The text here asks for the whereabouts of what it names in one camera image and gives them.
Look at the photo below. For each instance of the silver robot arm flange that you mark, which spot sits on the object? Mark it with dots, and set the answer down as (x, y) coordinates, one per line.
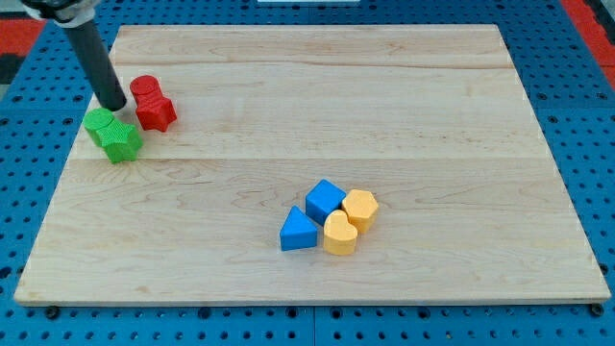
(68, 13)

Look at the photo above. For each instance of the wooden board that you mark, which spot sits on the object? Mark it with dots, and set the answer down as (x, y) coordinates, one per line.
(432, 119)

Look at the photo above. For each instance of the blue cube block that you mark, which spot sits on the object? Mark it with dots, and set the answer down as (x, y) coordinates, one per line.
(322, 200)

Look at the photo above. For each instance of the blue triangle block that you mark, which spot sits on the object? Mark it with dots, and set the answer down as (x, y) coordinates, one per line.
(298, 231)

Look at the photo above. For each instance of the yellow hexagon block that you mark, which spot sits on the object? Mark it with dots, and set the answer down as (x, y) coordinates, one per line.
(362, 208)

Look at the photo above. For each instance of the yellow heart block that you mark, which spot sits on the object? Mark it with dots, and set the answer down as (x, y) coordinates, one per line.
(340, 236)

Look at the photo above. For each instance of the red star block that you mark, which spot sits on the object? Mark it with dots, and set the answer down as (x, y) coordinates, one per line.
(155, 112)

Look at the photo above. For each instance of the red cylinder block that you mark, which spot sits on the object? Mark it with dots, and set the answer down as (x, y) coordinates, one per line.
(145, 88)

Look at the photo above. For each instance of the green star block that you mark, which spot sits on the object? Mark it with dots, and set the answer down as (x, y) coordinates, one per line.
(120, 141)

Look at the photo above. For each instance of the green cylinder block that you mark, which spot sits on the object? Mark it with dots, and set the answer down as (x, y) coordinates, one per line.
(95, 121)

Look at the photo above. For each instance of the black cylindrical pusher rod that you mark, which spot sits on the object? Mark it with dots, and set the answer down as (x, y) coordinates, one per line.
(93, 56)

